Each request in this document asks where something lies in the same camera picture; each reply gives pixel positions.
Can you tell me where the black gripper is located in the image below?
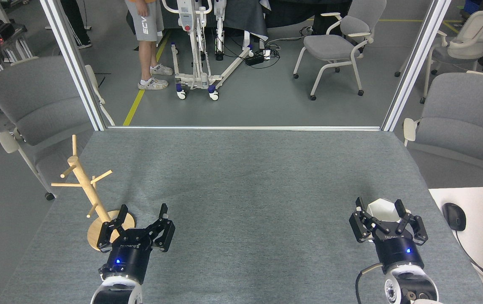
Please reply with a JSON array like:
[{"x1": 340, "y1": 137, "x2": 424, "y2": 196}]
[
  {"x1": 349, "y1": 197, "x2": 429, "y2": 273},
  {"x1": 97, "y1": 203, "x2": 176, "y2": 284}
]

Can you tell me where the white faceted cup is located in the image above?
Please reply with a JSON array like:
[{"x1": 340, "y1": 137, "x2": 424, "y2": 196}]
[{"x1": 366, "y1": 198, "x2": 411, "y2": 224}]

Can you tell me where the wooden cup rack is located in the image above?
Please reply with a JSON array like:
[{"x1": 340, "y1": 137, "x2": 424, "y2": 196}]
[{"x1": 51, "y1": 135, "x2": 136, "y2": 252}]

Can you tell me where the black computer mouse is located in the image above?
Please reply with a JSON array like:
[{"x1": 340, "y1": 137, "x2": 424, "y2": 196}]
[{"x1": 442, "y1": 203, "x2": 467, "y2": 231}]

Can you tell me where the silver crossbar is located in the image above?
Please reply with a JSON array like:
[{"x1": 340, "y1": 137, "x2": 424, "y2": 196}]
[{"x1": 107, "y1": 125, "x2": 382, "y2": 131}]

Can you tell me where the power strip with plugs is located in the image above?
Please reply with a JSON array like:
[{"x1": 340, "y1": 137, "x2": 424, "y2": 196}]
[{"x1": 245, "y1": 50, "x2": 272, "y2": 66}]

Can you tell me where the person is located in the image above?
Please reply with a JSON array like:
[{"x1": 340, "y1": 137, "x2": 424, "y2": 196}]
[
  {"x1": 124, "y1": 0, "x2": 174, "y2": 90},
  {"x1": 59, "y1": 0, "x2": 92, "y2": 49}
]

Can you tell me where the cream mesh-back chair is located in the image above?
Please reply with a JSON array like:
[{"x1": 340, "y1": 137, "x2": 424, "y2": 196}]
[{"x1": 395, "y1": 9, "x2": 483, "y2": 104}]

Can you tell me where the white stand on wheels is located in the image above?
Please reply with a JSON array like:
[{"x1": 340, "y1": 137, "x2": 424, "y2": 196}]
[{"x1": 161, "y1": 0, "x2": 255, "y2": 101}]

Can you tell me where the black cloth-covered table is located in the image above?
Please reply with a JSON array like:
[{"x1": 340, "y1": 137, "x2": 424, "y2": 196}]
[{"x1": 160, "y1": 0, "x2": 269, "y2": 41}]

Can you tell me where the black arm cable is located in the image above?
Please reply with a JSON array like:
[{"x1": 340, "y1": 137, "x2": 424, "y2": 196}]
[{"x1": 354, "y1": 263, "x2": 383, "y2": 304}]

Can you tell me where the grey chair with cream frame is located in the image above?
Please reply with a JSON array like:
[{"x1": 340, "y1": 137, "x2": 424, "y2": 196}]
[
  {"x1": 403, "y1": 71, "x2": 483, "y2": 186},
  {"x1": 0, "y1": 56, "x2": 115, "y2": 201},
  {"x1": 293, "y1": 0, "x2": 387, "y2": 101}
]

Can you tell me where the silver post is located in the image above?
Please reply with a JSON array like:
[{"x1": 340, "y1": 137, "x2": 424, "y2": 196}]
[
  {"x1": 40, "y1": 0, "x2": 110, "y2": 131},
  {"x1": 381, "y1": 0, "x2": 453, "y2": 132}
]

